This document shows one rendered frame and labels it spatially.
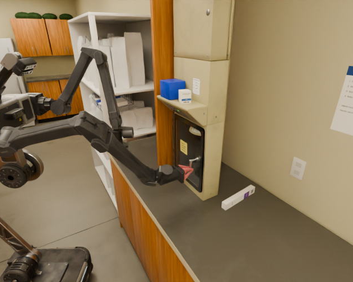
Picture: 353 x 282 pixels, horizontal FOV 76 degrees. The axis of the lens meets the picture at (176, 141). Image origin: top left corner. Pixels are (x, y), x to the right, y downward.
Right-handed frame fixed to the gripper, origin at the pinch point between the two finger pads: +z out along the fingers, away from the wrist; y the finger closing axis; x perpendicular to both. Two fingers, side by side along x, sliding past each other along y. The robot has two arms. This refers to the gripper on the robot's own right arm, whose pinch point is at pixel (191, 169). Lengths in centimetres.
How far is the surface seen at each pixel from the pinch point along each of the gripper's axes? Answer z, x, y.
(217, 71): 10, -52, -6
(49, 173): -81, 112, 249
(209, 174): 9.1, 4.0, -5.2
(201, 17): 6, -74, 2
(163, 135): -0.2, -8.6, 31.7
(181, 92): -2.8, -42.1, 4.5
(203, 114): 3.5, -32.1, -5.5
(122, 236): -26, 114, 82
